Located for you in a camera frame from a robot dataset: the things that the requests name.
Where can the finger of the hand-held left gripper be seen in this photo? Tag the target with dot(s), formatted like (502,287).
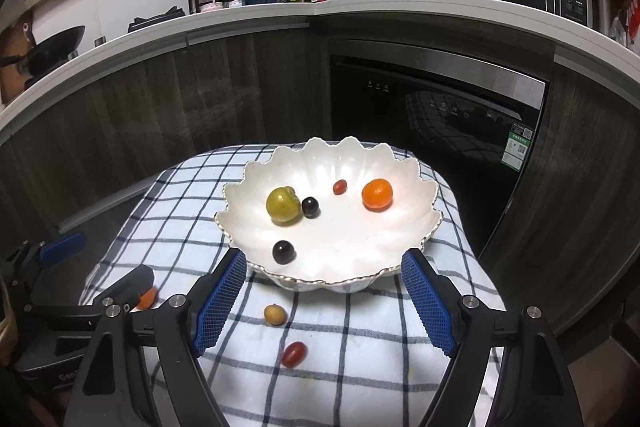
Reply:
(62,249)
(127,282)

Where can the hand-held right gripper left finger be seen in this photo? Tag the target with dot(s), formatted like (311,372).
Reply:
(220,302)

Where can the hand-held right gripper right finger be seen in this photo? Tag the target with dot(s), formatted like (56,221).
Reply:
(430,302)

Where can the small orange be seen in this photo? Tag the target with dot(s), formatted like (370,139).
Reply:
(377,194)
(148,300)

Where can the dark grape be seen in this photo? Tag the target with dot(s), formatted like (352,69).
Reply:
(283,252)
(310,207)

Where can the white shell-shaped plate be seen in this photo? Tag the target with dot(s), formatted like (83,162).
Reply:
(340,237)

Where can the yellow-green plum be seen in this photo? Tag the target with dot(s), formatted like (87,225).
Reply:
(283,204)

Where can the brown longan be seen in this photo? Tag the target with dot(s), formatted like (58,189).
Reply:
(275,313)

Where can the checkered cloth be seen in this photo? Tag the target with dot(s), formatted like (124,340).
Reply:
(350,342)

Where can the red cherry tomato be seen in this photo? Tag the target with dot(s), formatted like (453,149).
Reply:
(340,187)
(293,353)

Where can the dark wood cabinet door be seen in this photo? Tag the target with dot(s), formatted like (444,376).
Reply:
(590,207)
(75,147)
(250,87)

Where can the green label sticker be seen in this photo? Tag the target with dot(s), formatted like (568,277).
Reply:
(517,146)

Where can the black built-in dishwasher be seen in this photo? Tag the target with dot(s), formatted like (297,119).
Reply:
(400,122)

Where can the black wok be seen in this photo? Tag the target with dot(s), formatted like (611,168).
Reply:
(55,49)

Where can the black stove grate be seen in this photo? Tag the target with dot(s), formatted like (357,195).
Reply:
(155,19)

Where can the pink bowl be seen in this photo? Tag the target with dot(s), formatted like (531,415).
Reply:
(210,6)

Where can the white kitchen countertop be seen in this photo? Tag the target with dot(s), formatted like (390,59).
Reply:
(400,2)

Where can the hanging colourful packets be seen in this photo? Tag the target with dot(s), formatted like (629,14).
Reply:
(625,24)

